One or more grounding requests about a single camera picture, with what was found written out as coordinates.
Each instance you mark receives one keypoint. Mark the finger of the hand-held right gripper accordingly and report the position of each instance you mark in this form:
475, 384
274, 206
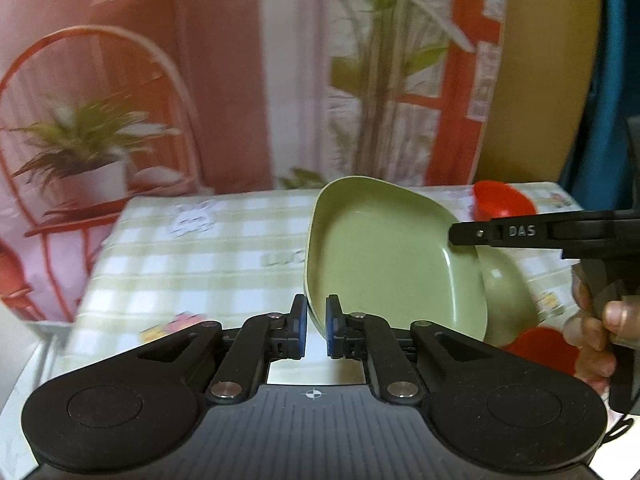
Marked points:
520, 232

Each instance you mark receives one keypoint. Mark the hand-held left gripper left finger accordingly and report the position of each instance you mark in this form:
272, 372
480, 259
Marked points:
299, 330

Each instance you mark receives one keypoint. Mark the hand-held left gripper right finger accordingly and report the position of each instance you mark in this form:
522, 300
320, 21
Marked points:
332, 330

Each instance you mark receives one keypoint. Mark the green square plate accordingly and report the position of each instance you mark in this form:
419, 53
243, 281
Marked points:
510, 295
390, 260

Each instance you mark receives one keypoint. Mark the person's right hand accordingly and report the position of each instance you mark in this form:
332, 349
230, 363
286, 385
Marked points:
590, 340

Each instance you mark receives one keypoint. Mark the red bowl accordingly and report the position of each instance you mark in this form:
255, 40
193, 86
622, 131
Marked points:
505, 200
540, 352

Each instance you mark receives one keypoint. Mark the checkered tablecloth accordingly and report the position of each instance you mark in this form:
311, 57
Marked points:
200, 260

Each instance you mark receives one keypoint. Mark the tan board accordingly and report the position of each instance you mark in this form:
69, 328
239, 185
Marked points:
545, 60

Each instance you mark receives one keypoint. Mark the teal cloth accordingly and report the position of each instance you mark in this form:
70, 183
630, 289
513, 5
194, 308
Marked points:
617, 35

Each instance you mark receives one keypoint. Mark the printed plant backdrop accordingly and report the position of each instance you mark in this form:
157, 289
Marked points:
225, 85

